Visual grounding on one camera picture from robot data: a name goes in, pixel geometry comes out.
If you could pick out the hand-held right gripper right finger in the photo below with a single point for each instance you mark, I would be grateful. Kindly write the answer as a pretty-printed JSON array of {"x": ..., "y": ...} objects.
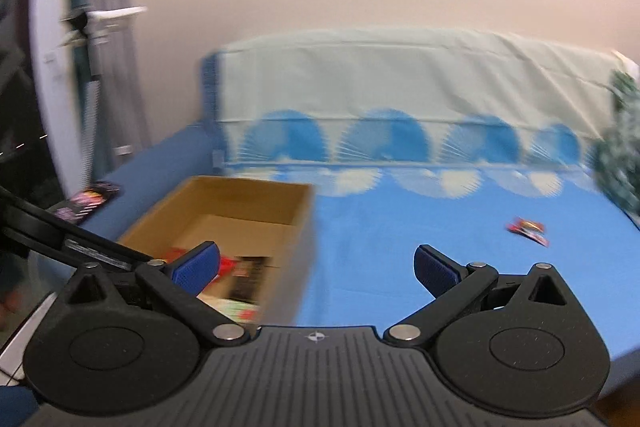
[{"x": 436, "y": 269}]

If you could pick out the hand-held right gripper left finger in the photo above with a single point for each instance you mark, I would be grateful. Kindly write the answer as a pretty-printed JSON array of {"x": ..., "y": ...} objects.
[{"x": 197, "y": 264}]

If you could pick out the dark brown snack packet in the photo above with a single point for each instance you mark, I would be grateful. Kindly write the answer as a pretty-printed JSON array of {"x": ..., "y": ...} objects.
[{"x": 250, "y": 279}]

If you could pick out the brown cardboard box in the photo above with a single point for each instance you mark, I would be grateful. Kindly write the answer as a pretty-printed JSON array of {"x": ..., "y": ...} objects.
[{"x": 240, "y": 202}]

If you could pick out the black pink packet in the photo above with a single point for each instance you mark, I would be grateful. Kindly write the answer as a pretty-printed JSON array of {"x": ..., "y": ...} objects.
[{"x": 87, "y": 202}]

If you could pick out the blue white printed bed sheet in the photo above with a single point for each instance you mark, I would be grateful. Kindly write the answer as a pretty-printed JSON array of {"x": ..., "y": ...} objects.
[{"x": 450, "y": 217}]

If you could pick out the brown red candy bar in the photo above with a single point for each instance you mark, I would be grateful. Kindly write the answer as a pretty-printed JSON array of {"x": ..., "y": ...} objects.
[{"x": 525, "y": 224}]

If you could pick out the red white snack bar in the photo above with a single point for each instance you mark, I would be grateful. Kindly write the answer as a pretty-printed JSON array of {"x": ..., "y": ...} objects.
[{"x": 537, "y": 239}]

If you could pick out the green checked cloth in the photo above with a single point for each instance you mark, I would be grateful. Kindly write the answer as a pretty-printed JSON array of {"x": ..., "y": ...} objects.
[{"x": 620, "y": 157}]

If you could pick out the blue bed frame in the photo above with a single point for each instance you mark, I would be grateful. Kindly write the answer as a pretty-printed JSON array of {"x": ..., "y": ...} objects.
[{"x": 150, "y": 162}]

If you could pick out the window frame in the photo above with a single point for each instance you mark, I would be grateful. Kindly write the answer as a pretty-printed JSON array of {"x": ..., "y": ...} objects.
[{"x": 85, "y": 82}]

